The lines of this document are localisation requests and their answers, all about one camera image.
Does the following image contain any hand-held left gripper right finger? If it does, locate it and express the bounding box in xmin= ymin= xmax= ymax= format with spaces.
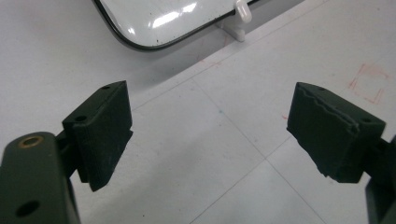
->
xmin=286 ymin=81 xmax=387 ymax=184

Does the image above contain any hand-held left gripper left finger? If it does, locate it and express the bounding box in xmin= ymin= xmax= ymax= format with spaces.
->
xmin=62 ymin=79 xmax=134 ymax=192

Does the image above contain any white whiteboard with black rim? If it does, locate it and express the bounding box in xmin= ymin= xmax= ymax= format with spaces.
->
xmin=92 ymin=0 xmax=262 ymax=52

